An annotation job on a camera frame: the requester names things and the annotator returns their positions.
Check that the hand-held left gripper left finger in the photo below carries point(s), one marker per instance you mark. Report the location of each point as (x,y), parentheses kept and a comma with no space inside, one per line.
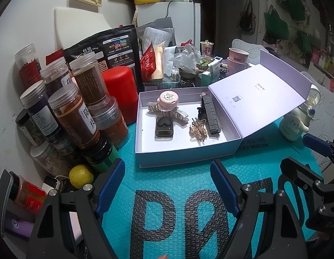
(110,188)

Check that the grey mailer bag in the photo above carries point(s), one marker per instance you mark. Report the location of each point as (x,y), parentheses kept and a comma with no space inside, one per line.
(161,23)

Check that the green label dark jar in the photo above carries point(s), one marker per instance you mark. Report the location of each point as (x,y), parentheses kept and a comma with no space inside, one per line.
(102,155)

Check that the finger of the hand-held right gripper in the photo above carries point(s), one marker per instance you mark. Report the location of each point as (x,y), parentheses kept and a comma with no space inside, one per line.
(316,144)
(301,172)

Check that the white printed paper packet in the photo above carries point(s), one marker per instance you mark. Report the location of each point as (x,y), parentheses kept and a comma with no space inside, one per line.
(156,36)

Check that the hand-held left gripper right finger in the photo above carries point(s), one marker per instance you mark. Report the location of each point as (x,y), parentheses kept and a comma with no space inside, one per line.
(223,188)

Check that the green white medicine box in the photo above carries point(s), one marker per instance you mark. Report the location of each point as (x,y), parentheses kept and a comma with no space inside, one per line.
(210,74)

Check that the clear plastic bag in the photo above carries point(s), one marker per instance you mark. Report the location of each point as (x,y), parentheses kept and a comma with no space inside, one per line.
(186,59)

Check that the yellow lemon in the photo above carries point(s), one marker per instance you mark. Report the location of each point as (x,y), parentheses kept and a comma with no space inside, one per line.
(81,176)

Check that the white quilted cushion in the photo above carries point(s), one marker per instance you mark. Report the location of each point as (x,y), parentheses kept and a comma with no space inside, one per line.
(253,48)

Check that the cream packet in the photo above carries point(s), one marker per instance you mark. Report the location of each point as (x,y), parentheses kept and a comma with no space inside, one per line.
(159,62)

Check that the pink round compact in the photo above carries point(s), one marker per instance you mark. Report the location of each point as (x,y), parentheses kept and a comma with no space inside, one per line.
(169,99)

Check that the cream cartoon bottle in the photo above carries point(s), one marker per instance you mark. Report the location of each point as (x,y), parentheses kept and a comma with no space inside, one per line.
(293,126)

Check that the red plastic bag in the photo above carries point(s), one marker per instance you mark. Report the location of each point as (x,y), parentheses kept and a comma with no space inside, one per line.
(187,43)

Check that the green tote bag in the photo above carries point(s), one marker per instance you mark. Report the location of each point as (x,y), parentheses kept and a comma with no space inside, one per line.
(304,43)
(295,5)
(276,27)

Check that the white refrigerator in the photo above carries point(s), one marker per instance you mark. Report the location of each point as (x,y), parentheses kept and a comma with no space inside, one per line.
(183,24)

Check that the gold hair claw clip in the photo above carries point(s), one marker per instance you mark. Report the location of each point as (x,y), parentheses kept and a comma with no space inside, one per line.
(199,130)

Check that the clear glass mug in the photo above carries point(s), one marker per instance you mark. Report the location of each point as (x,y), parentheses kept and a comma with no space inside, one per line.
(315,94)

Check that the dark brown door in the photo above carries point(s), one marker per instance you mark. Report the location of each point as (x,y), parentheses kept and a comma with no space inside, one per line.
(208,19)

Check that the red snack packet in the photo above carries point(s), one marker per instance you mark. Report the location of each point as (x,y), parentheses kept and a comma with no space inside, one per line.
(148,62)

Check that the purple case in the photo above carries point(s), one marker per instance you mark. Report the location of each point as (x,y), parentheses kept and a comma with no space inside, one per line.
(20,225)

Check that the red label bottle black cap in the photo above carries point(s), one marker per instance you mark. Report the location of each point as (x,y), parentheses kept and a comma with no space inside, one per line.
(28,194)

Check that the dark hanging bag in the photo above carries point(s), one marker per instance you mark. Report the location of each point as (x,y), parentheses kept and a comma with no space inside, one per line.
(246,19)

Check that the red pouch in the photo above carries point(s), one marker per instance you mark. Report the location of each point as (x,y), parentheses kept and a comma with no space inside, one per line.
(54,56)

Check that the long black cosmetic box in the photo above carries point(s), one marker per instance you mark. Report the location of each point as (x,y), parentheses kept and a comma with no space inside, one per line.
(211,116)

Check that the group of clear spice jars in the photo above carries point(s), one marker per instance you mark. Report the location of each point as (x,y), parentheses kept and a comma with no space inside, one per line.
(75,118)

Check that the floral lidded cup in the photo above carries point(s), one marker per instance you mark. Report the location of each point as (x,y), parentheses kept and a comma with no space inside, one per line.
(206,48)

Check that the foil tray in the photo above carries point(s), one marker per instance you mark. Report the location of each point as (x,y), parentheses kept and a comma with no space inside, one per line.
(161,81)

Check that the black hair clip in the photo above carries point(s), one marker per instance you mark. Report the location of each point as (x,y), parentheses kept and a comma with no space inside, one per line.
(200,113)

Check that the lavender gift box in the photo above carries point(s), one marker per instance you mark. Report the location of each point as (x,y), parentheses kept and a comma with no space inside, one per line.
(177,147)

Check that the dark translucent earbud case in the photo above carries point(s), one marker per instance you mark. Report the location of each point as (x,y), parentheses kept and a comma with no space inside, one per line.
(164,128)

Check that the black printed food bag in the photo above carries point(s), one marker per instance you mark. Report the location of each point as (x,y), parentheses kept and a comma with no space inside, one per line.
(107,48)

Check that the beige hair claw clip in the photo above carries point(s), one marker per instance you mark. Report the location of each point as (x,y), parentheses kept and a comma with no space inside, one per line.
(181,116)

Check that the woven straw fan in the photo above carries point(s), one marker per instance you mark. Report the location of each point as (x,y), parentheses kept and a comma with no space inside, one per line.
(134,16)

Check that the red canister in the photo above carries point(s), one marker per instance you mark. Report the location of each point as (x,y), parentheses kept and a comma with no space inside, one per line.
(119,91)

